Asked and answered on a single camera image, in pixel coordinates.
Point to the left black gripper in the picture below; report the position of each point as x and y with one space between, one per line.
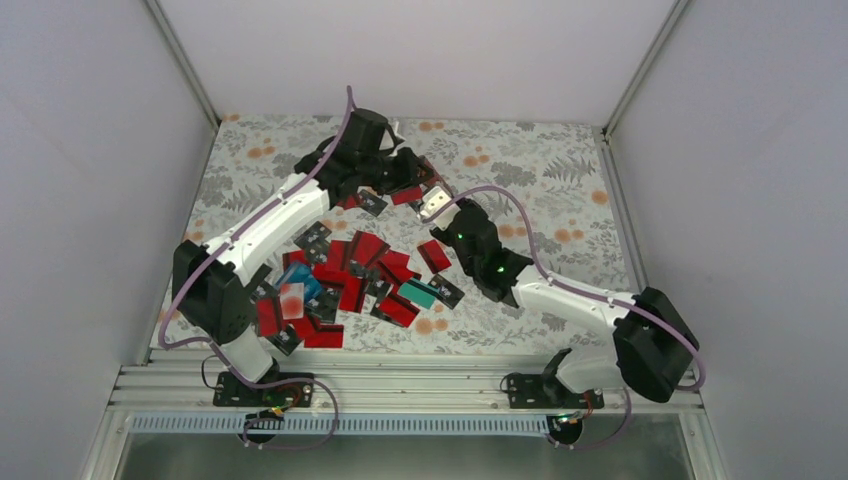
407 172

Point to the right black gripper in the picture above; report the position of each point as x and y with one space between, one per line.
467 203

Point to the black vip card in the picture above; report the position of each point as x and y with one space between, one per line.
418 206
314 239
371 203
287 341
446 292

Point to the red card front pile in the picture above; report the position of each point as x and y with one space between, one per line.
395 310

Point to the red card pile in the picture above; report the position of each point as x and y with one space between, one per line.
395 310
363 266

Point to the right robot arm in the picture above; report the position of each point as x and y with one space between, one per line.
649 345

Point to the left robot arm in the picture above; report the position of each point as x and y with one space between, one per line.
212 282

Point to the red card near holder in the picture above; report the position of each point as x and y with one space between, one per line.
434 256

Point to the red card far left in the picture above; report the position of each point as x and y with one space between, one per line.
348 202

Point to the black VIP card under red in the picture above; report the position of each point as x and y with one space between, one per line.
418 206

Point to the red card far centre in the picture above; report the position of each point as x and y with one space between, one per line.
407 196

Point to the teal card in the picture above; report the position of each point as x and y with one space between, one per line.
418 293

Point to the red card pile centre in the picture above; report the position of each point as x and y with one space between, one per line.
363 266

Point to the blue card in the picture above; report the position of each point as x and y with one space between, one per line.
301 273

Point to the white card red blot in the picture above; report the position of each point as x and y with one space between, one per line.
291 300

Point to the red card bottom front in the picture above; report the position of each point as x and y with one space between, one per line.
328 337

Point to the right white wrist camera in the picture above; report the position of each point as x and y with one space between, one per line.
434 200

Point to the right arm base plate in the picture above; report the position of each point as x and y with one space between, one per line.
534 392

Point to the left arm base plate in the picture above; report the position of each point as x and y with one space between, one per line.
231 392

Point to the aluminium rail frame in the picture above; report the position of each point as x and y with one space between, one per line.
357 393

